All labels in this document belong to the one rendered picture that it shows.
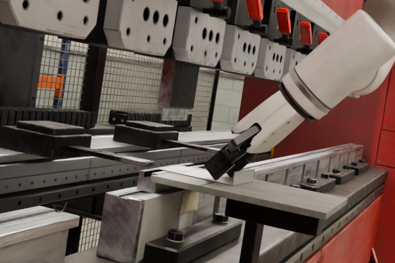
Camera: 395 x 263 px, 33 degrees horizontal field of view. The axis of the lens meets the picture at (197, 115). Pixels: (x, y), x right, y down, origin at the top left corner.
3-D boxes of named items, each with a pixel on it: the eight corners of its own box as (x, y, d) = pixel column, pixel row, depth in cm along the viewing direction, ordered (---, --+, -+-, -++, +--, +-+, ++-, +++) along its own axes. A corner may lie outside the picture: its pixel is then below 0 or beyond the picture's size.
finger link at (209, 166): (235, 137, 102) (204, 164, 104) (227, 137, 99) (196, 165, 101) (248, 153, 101) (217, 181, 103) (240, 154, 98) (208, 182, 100)
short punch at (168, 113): (166, 121, 102) (176, 60, 102) (155, 119, 103) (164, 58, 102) (191, 121, 111) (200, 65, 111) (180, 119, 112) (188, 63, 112)
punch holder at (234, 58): (229, 70, 114) (244, -25, 113) (184, 64, 117) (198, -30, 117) (254, 76, 128) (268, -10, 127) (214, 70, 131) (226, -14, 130)
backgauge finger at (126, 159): (131, 176, 104) (136, 145, 104) (-2, 147, 114) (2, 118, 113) (163, 171, 115) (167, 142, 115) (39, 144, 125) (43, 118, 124)
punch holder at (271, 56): (261, 77, 133) (274, -5, 132) (222, 71, 136) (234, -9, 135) (281, 81, 147) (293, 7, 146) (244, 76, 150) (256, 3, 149)
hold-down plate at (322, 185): (315, 198, 184) (317, 187, 184) (296, 194, 186) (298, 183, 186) (334, 188, 212) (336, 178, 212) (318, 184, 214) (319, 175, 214)
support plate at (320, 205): (325, 220, 89) (326, 212, 89) (150, 181, 99) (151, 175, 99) (347, 204, 106) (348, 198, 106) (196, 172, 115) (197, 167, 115)
